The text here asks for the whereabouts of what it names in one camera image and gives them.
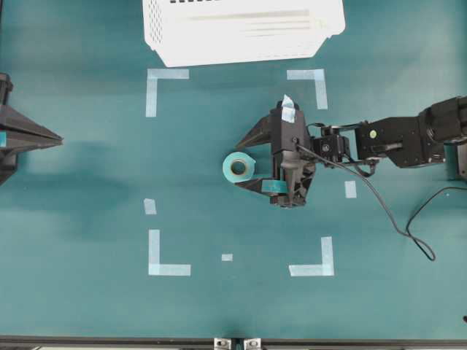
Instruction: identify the left metal bracket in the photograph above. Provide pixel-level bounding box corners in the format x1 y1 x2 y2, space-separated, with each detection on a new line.
213 338 231 350

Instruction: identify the metal bracket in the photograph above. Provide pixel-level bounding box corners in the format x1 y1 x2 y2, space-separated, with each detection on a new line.
213 338 231 350
243 338 261 350

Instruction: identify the white plastic basket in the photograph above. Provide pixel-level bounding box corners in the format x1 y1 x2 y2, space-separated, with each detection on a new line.
142 0 346 68

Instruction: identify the teal tape roll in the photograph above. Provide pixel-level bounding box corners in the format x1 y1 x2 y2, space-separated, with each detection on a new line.
222 152 256 184

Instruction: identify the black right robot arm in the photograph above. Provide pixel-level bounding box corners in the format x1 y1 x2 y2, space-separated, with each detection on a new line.
235 96 466 208

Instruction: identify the right metal bracket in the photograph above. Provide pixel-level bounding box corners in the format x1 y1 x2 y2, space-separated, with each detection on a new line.
243 338 261 350

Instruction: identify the bottom tiny tape strip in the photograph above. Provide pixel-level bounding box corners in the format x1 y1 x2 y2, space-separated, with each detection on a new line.
221 254 234 262

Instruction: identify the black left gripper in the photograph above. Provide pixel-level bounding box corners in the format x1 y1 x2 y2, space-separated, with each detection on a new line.
0 72 63 187

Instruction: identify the black cable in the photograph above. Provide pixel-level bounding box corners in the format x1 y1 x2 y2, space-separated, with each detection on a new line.
297 144 467 262

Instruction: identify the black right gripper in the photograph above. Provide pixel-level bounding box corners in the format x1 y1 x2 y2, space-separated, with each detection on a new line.
235 101 315 208

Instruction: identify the black table edge rail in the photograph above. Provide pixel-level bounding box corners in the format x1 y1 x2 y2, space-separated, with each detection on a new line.
1 335 466 349

